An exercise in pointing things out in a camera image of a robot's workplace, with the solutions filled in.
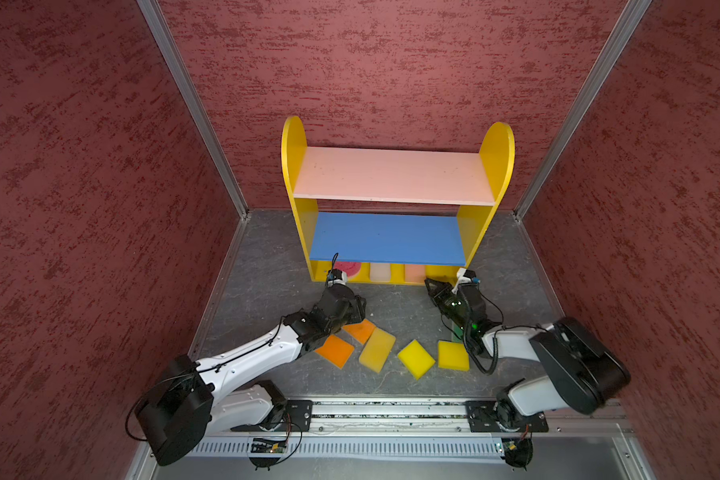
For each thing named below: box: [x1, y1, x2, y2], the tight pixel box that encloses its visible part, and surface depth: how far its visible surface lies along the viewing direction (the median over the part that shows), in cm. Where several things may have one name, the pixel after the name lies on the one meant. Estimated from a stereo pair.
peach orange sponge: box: [404, 264, 426, 283], surface depth 102 cm
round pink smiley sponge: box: [334, 261, 361, 277], surface depth 102 cm
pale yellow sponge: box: [359, 327, 396, 373], surface depth 85 cm
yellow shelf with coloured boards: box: [281, 116, 515, 284], surface depth 77 cm
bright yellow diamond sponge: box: [397, 339, 436, 380], surface depth 83 cm
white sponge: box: [370, 262, 391, 282], surface depth 102 cm
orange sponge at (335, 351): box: [314, 334, 355, 370], surface depth 86 cm
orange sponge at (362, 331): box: [342, 318, 376, 345], surface depth 89 cm
